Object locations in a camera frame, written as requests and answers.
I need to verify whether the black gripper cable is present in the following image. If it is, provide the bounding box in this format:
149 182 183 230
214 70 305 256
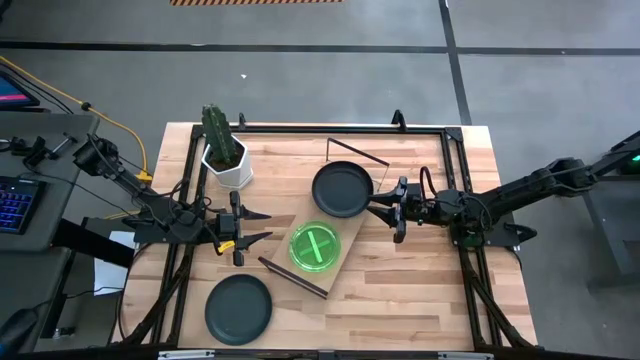
418 165 439 201

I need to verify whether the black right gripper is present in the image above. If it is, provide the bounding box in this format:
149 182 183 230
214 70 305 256
368 176 439 245

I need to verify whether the black aluminium rig frame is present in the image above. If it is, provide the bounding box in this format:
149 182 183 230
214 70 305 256
112 122 539 351

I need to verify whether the backlit black keyboard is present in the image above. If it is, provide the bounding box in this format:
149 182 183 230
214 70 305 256
0 175 47 235

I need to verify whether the silver bracket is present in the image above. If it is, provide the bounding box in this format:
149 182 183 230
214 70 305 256
437 351 495 360
157 349 216 360

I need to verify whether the wooden shelf with black frame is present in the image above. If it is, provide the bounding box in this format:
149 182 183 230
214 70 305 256
257 137 391 300

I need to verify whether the white paper sheet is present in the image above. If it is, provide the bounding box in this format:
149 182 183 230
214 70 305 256
93 229 137 296

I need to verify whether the yellow cable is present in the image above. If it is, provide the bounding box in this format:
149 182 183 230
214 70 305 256
0 54 151 176

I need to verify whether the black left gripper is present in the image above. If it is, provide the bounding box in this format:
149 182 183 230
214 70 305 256
214 190 274 267

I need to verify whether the black tool with silver handle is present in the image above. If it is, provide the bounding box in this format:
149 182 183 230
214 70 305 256
8 131 80 169

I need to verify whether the black metal stand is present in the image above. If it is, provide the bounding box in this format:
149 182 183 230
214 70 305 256
550 130 640 292

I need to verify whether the computer monitor with pink screen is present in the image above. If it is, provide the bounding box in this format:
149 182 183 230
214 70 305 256
0 69 41 108

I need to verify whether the black rounded object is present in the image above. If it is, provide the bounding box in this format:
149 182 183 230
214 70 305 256
0 307 40 356

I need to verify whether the grey desk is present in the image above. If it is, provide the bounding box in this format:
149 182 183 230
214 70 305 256
0 112 100 253

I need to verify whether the white hexagonal plant pot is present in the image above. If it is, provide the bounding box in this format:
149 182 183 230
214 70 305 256
201 134 255 190

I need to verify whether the green cactus plant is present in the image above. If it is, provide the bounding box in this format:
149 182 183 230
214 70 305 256
200 103 240 169

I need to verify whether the dark grey round plate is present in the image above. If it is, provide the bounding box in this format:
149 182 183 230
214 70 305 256
311 160 375 219
204 273 274 347

